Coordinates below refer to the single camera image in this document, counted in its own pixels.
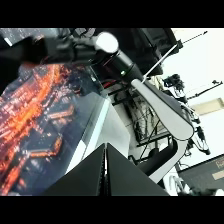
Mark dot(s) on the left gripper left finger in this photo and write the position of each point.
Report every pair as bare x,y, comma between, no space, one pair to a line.
85,176

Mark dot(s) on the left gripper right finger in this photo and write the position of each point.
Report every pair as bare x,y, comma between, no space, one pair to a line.
128,176

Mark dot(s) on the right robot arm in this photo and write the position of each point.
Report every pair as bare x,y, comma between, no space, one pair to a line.
166,115

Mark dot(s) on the silver frame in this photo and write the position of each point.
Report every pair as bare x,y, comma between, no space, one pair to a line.
100,128

